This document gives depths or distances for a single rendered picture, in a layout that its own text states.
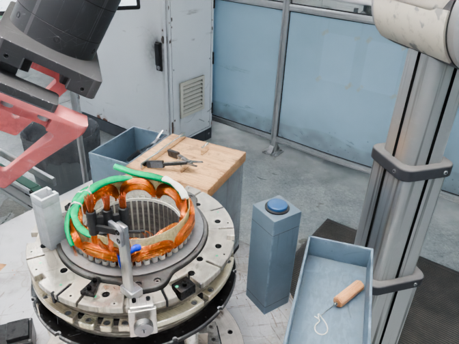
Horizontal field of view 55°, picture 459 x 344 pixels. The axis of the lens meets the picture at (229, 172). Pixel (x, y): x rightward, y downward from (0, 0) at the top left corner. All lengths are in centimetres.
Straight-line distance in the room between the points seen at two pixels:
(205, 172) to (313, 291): 35
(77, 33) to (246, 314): 80
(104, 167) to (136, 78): 218
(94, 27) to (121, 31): 286
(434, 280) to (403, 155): 169
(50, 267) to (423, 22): 63
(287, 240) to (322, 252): 13
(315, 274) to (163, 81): 236
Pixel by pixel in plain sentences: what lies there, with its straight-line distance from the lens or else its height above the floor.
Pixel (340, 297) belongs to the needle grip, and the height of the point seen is 104.
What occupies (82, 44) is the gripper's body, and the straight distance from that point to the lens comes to 31.
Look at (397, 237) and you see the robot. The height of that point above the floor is 103.
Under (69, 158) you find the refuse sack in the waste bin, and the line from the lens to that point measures 229.
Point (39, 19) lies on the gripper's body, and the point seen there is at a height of 147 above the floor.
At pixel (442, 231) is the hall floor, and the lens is 285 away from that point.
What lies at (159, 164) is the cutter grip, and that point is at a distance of 93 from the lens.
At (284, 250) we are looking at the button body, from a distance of 92.
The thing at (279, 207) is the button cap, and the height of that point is 104.
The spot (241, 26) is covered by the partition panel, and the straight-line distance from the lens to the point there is 324.
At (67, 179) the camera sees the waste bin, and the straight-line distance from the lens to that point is 237.
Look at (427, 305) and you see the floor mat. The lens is 232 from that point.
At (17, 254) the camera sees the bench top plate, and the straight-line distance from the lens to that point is 124.
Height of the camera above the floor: 153
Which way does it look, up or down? 30 degrees down
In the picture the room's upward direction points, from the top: 2 degrees clockwise
